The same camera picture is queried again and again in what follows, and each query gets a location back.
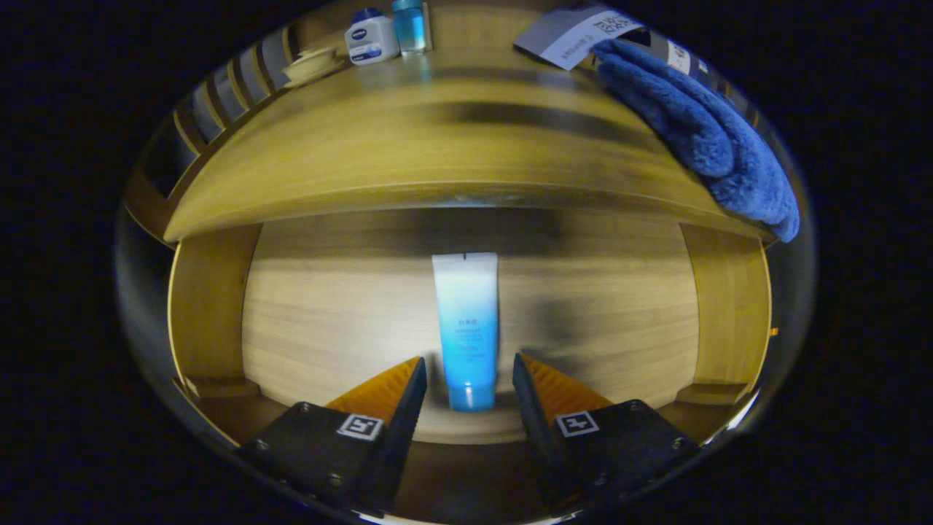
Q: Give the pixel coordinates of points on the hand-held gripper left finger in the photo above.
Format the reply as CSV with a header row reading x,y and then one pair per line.
x,y
404,430

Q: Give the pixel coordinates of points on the white lotion bottle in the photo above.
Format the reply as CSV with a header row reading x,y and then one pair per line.
x,y
372,40

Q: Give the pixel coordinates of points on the wooden drawer with black knob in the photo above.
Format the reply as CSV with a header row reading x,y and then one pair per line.
x,y
350,313

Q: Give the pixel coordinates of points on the beige lidded teacup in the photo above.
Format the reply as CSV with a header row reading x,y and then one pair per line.
x,y
313,64

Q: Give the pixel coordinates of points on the blue and white tube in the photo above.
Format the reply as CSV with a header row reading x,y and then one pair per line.
x,y
466,328

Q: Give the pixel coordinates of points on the blue pump bottle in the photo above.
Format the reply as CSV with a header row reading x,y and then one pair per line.
x,y
410,29

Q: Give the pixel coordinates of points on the wooden countertop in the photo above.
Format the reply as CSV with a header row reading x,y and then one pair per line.
x,y
437,146

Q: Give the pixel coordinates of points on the dark blue book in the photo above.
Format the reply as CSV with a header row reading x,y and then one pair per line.
x,y
703,73

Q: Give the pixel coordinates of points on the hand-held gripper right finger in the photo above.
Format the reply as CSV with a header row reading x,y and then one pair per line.
x,y
536,430

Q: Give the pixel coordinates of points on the white book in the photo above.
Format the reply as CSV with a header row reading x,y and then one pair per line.
x,y
678,57

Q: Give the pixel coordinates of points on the blue towel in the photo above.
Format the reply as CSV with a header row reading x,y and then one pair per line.
x,y
700,124

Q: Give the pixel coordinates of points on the grey book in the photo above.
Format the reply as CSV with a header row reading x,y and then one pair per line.
x,y
561,33

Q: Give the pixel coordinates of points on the black backdrop cloth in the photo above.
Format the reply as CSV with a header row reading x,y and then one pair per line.
x,y
271,60

